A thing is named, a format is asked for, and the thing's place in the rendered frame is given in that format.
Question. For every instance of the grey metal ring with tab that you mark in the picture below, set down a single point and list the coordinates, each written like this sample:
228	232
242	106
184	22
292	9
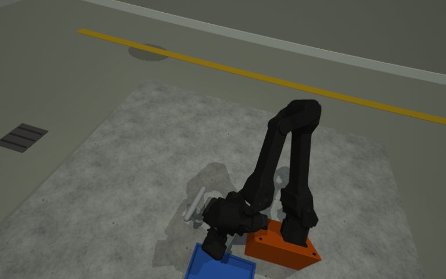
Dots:
204	225

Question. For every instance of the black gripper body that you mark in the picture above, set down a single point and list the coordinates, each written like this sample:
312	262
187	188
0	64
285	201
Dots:
214	245

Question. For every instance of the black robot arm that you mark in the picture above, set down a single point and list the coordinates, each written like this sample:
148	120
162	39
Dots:
301	117

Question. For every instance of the blue tray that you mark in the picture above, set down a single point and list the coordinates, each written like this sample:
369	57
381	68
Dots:
203	266

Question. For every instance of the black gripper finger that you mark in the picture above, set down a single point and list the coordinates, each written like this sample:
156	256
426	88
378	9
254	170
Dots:
211	230

